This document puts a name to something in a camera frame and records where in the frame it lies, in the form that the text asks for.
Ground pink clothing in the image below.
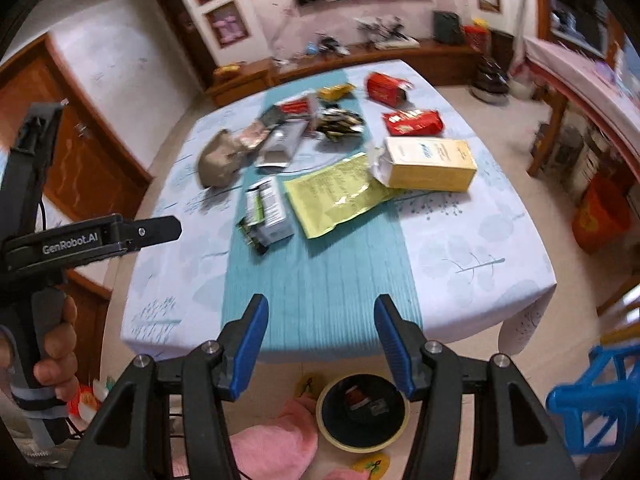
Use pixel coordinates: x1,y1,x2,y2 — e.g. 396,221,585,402
227,397,321,480

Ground red white packet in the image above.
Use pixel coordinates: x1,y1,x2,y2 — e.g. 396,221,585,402
275,97,318,118

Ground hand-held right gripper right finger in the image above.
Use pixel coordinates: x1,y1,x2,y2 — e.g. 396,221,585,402
374,294,581,480

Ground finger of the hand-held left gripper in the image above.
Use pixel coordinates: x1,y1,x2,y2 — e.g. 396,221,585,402
122,215,183,252

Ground brown paper bag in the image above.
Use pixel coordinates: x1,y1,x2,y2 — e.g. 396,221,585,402
197,129,251,190

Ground red snack packet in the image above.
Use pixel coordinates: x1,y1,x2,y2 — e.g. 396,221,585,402
381,108,446,138

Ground silver foil packet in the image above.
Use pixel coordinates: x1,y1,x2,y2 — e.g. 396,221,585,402
256,119,308,171

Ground person's left hand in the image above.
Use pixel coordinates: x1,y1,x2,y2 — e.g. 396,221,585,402
32,294,81,403

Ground red white wrapper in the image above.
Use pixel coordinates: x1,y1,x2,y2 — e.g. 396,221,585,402
67,377,116,423

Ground dark green box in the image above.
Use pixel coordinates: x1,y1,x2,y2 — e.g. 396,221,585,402
432,10,466,46

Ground black gold wrappers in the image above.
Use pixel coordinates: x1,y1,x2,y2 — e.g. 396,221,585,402
314,105,366,141

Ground red carton box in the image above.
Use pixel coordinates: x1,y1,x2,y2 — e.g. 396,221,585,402
364,71,415,106

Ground shiny brown packet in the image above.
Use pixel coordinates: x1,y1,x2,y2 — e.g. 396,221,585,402
235,122,273,153

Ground round cream trash bin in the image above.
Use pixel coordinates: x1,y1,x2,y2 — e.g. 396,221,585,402
316,372,412,453

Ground white wall shelf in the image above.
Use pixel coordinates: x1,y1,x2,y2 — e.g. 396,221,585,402
165,0,263,51

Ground red yellow container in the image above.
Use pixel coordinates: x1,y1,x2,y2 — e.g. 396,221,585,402
462,19,491,53

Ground wooden side table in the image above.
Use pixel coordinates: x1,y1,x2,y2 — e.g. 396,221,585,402
522,35,640,181

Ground wooden door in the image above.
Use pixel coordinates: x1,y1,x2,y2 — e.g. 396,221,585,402
0,32,153,376

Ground dark round stacked pot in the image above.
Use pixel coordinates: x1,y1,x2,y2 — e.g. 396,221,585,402
470,55,511,106

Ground yellow-green flat packet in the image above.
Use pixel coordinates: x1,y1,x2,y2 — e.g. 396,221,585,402
284,152,401,240

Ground small yellow packet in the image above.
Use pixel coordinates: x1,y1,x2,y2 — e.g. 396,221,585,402
317,82,355,102

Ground wooden television cabinet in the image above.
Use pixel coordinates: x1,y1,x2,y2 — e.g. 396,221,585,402
207,40,483,106

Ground orange bucket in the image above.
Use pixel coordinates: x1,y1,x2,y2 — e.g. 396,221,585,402
571,172,632,255

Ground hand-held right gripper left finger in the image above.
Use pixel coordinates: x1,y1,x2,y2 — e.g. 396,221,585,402
70,294,270,480

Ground yellow carton box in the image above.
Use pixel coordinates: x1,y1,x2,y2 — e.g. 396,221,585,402
370,136,478,193

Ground blue plastic stool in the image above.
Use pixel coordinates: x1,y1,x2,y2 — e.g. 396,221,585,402
545,345,640,456

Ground teal white tablecloth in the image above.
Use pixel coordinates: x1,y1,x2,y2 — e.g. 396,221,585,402
122,59,558,365

